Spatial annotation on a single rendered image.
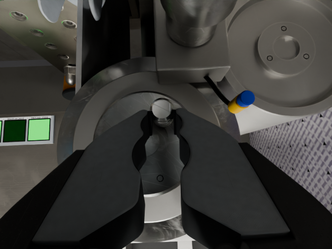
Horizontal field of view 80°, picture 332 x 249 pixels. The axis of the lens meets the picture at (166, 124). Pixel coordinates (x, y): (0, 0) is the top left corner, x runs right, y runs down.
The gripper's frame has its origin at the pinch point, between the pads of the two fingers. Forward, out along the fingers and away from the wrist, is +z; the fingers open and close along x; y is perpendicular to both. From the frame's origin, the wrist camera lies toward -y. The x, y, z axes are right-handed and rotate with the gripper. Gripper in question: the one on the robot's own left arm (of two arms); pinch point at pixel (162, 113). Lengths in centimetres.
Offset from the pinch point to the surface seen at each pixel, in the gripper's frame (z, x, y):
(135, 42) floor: 229, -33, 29
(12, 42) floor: 219, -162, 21
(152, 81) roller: 4.8, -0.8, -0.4
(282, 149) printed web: 11.7, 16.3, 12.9
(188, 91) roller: 4.2, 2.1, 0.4
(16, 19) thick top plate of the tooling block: 26.6, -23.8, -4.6
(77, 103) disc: 4.5, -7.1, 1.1
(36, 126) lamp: 31.6, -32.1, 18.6
